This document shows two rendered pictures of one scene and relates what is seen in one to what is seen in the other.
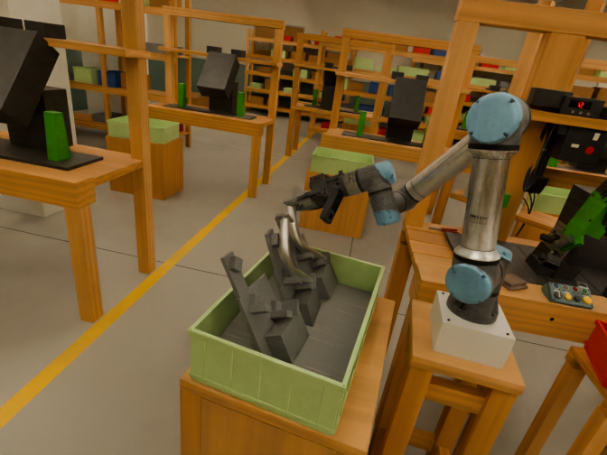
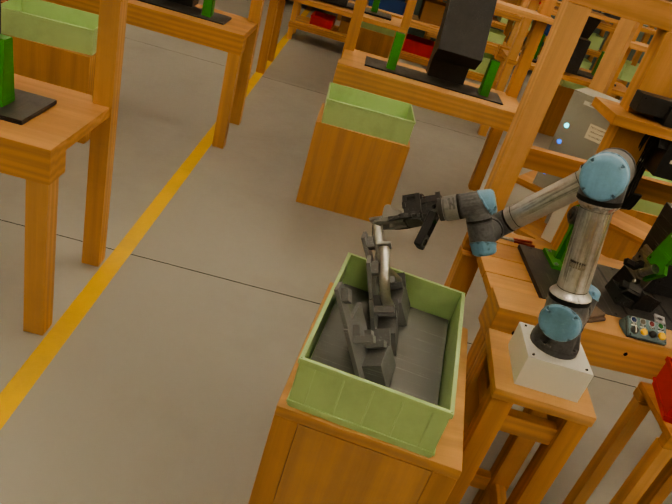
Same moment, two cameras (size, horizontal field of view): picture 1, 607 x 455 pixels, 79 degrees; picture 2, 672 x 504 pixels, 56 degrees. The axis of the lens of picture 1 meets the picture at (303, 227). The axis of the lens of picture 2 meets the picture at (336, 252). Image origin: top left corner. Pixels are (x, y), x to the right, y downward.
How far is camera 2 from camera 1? 82 cm
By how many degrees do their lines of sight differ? 11
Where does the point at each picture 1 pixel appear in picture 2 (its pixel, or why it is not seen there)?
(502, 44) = not seen: outside the picture
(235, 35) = not seen: outside the picture
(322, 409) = (426, 433)
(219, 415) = (313, 441)
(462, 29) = (572, 13)
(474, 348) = (554, 381)
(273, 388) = (379, 415)
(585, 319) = (657, 355)
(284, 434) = (381, 457)
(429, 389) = (505, 421)
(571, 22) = not seen: outside the picture
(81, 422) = (73, 460)
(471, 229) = (570, 273)
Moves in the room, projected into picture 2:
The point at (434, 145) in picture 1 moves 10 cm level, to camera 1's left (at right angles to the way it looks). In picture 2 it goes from (521, 142) to (498, 136)
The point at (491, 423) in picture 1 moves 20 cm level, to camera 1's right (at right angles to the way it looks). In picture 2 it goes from (560, 453) to (617, 462)
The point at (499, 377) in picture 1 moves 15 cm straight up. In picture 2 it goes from (574, 410) to (597, 373)
